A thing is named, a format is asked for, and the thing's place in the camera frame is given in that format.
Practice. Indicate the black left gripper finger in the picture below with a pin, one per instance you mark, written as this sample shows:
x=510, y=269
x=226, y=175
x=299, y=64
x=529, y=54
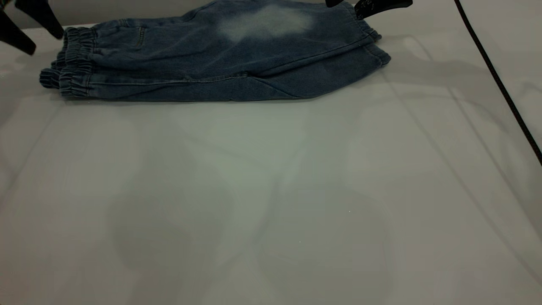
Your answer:
x=17, y=36
x=42, y=17

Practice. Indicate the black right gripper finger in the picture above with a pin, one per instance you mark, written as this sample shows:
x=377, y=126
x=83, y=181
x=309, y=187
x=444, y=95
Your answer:
x=381, y=6
x=334, y=2

